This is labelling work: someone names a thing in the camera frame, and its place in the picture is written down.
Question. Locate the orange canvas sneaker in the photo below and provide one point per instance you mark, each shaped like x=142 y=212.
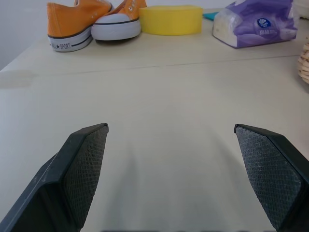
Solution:
x=73 y=23
x=118 y=24

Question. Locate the purple tissue pack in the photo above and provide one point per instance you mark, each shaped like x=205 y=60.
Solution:
x=256 y=24

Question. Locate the teal flat object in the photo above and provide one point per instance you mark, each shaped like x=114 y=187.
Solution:
x=209 y=16

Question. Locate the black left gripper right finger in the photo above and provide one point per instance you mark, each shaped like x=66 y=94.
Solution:
x=272 y=174

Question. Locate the yellow round sponge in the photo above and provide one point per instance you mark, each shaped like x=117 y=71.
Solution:
x=171 y=20

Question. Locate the wicker basket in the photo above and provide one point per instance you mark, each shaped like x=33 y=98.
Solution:
x=304 y=62

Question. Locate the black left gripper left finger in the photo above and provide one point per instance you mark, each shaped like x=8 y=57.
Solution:
x=72 y=176

